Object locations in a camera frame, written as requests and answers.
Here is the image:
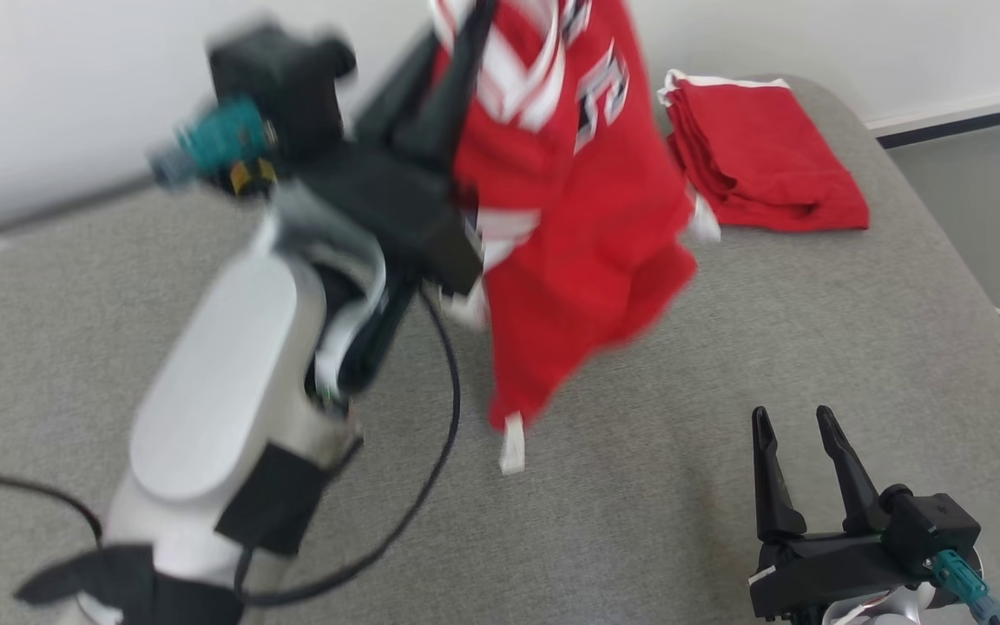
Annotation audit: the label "grey fabric sofa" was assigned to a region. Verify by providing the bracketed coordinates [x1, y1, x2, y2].
[0, 74, 1000, 625]

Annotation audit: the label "wall baseboard strip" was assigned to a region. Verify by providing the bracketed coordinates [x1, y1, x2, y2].
[865, 82, 1000, 150]

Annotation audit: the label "red shorts with white stripe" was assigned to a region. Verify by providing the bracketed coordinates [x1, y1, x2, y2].
[656, 69, 871, 234]

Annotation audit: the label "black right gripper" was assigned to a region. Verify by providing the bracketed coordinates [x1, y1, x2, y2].
[747, 405, 935, 622]

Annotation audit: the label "black looped gripper cable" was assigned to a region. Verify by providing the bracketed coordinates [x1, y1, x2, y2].
[235, 286, 464, 606]

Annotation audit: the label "teal right camera connector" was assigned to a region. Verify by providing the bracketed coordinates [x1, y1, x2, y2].
[930, 549, 1000, 625]

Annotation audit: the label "red jersey with white sleeves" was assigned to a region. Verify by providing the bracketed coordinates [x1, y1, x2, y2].
[431, 0, 722, 476]

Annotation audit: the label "teal camera connector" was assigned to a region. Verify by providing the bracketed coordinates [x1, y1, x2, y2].
[930, 549, 1000, 625]
[148, 97, 280, 190]

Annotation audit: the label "teal left camera connector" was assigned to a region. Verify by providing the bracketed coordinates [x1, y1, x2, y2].
[148, 97, 280, 190]

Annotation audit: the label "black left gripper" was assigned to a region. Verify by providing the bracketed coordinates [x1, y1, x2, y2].
[300, 0, 501, 296]

